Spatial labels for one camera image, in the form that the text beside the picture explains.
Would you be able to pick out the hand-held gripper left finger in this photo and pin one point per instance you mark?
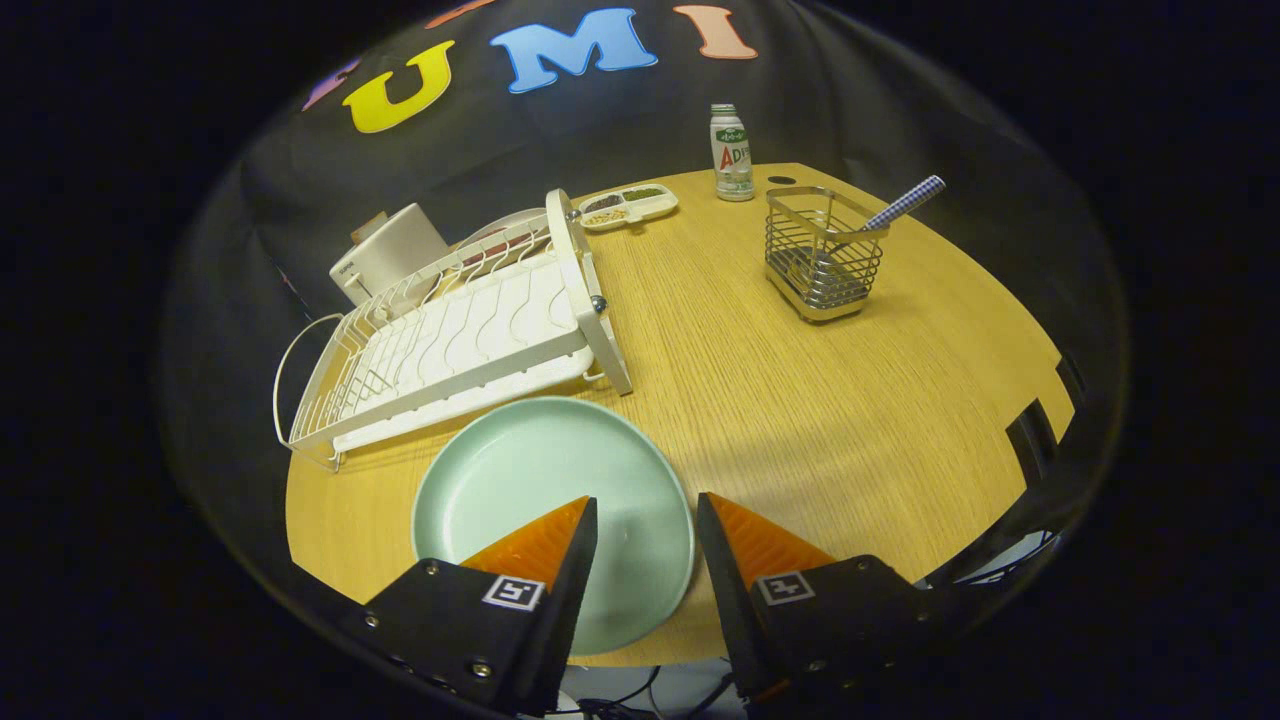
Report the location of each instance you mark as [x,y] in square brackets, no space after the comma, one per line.
[570,590]

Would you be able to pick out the white divided snack tray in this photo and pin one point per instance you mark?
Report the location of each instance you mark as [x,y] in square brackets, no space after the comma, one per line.
[655,205]

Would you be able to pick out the round beige plate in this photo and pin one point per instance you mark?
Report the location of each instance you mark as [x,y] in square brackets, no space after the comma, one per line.
[510,220]

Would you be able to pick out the white green drink bottle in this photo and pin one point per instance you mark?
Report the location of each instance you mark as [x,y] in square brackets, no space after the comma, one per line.
[732,155]

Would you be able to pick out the mint green plate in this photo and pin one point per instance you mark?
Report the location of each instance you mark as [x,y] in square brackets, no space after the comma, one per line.
[530,470]

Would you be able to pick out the black backdrop cloth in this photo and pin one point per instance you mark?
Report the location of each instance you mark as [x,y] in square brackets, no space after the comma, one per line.
[900,100]

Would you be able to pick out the white toaster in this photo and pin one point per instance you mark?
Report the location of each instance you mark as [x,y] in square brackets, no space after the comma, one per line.
[390,250]

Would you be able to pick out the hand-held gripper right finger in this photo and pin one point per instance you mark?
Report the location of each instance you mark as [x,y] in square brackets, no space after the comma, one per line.
[728,590]

